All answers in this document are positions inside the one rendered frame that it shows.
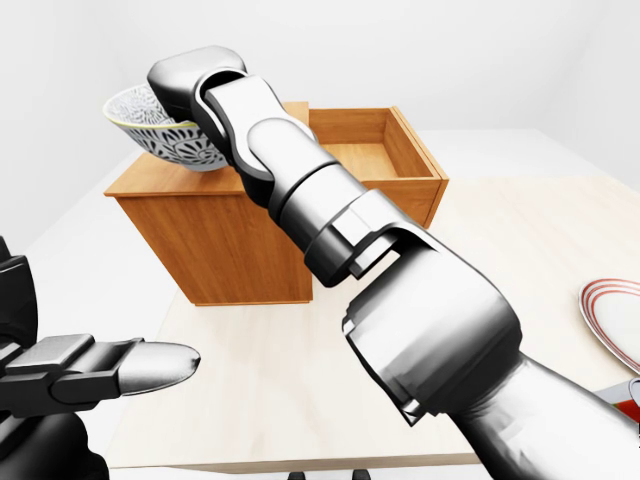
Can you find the small black shape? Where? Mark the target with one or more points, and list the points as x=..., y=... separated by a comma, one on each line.
x=360, y=475
x=298, y=476

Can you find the white plate with red rings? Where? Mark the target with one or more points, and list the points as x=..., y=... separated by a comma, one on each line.
x=616, y=320

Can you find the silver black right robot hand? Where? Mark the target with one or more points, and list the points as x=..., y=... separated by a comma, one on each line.
x=200, y=65

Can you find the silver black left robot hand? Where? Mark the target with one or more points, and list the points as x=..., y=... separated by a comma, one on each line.
x=150, y=367

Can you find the red printed tin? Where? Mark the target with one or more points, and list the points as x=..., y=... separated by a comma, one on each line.
x=629, y=402

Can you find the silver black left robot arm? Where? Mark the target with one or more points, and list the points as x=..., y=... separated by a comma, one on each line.
x=45, y=445

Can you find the open wooden drawer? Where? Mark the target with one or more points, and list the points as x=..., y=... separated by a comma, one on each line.
x=400, y=145

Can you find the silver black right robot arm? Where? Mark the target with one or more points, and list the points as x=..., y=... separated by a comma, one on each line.
x=430, y=330

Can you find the black white patterned bowl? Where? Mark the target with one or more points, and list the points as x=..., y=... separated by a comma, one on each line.
x=170, y=145

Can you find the wooden cabinet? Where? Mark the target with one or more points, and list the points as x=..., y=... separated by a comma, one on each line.
x=200, y=240

